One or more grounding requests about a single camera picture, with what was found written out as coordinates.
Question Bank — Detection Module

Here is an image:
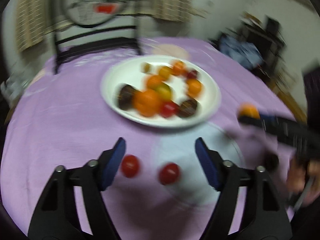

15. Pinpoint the beige checked curtain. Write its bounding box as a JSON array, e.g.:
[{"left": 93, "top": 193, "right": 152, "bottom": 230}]
[
  {"left": 15, "top": 0, "right": 49, "bottom": 53},
  {"left": 153, "top": 0, "right": 192, "bottom": 23}
]

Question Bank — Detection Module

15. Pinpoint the blue cloth pile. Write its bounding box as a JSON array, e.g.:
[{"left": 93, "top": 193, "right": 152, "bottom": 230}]
[{"left": 219, "top": 35, "right": 264, "bottom": 70}]

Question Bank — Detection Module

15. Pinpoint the yellow-green pear-like fruit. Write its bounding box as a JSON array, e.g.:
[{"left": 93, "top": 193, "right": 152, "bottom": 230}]
[{"left": 155, "top": 83, "right": 172, "bottom": 101}]

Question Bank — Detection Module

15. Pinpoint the beige checked curtain left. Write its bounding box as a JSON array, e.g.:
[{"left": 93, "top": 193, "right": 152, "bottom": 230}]
[{"left": 15, "top": 0, "right": 49, "bottom": 53}]

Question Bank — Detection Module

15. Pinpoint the brown mangosteen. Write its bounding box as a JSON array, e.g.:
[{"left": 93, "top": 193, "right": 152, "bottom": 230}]
[{"left": 262, "top": 153, "right": 279, "bottom": 173}]

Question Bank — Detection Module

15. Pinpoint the dark red plum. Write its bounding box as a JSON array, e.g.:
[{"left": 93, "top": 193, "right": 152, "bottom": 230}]
[{"left": 186, "top": 69, "right": 199, "bottom": 80}]

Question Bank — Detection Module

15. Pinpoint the white oval plate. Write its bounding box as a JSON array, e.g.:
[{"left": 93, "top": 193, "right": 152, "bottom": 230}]
[{"left": 100, "top": 55, "right": 221, "bottom": 128}]

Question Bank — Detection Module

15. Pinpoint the large orange mandarin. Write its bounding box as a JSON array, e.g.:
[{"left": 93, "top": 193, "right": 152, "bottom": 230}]
[{"left": 132, "top": 89, "right": 162, "bottom": 118}]

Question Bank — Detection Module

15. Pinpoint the right hand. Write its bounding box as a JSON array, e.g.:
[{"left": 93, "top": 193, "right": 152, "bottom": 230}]
[{"left": 286, "top": 158, "right": 319, "bottom": 206}]

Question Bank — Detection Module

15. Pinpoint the round painted screen on stand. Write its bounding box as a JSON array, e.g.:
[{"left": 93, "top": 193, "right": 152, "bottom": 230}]
[{"left": 50, "top": 0, "right": 143, "bottom": 74}]

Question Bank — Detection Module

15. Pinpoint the purple tablecloth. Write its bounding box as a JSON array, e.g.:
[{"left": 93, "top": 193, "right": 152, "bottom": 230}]
[{"left": 1, "top": 37, "right": 293, "bottom": 239}]

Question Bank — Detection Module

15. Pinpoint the yellow-orange tomato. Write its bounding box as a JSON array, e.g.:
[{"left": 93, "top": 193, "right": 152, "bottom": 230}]
[{"left": 158, "top": 66, "right": 172, "bottom": 81}]

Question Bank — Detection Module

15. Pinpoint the small orange fruit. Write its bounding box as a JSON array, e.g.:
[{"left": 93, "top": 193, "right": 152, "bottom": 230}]
[{"left": 171, "top": 60, "right": 185, "bottom": 76}]

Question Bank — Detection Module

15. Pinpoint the small yellow-green fruit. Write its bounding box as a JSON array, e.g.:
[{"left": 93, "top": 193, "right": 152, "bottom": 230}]
[{"left": 141, "top": 62, "right": 152, "bottom": 73}]

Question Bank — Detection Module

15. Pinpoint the beige checked curtain right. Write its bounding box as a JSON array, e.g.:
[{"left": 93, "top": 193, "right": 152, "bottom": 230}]
[{"left": 153, "top": 0, "right": 192, "bottom": 23}]

